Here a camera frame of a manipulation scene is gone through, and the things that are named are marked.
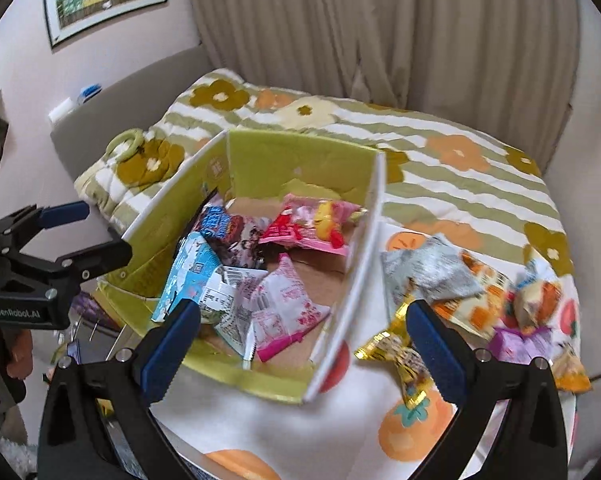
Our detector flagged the light blue snack bag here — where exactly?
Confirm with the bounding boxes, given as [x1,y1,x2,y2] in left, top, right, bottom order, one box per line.
[152,232,267,360]

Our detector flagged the pink marshmallow snack bag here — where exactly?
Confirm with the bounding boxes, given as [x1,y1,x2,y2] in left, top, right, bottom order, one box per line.
[259,194,366,257]

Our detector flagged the left hand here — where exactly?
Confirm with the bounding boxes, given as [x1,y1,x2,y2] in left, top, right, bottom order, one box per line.
[0,326,35,380]

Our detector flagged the purple snack packet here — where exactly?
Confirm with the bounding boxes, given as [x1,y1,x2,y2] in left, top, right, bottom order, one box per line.
[487,327,552,365]

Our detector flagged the dark blue red packet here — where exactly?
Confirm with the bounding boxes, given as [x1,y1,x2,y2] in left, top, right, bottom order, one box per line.
[192,191,271,270]

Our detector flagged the orange yellow snack packet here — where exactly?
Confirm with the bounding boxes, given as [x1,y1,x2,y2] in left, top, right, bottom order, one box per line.
[433,250,513,341]

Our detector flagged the blue white bottle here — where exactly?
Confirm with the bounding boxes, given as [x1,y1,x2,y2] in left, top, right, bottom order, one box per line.
[48,84,102,125]

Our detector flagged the white persimmon print cloth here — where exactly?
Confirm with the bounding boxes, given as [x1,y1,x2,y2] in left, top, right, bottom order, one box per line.
[150,221,581,480]

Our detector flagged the grey headboard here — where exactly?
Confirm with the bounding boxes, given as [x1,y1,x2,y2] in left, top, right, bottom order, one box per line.
[51,46,212,179]

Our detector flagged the gold wrapped candy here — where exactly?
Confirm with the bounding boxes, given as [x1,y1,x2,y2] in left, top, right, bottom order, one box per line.
[353,294,434,410]

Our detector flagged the green cardboard storage box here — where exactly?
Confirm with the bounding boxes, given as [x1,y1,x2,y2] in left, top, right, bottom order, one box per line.
[95,130,386,404]

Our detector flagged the small pink white packet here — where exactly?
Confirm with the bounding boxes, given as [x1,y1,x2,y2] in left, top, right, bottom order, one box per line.
[250,254,331,362]

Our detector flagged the silver grey snack packet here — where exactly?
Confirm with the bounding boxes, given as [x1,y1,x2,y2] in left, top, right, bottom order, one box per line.
[379,234,485,316]

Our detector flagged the floral striped quilt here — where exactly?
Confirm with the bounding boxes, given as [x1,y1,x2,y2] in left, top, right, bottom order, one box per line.
[74,68,577,281]

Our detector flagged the beige curtain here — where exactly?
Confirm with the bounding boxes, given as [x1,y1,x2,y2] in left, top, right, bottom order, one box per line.
[192,0,580,168]

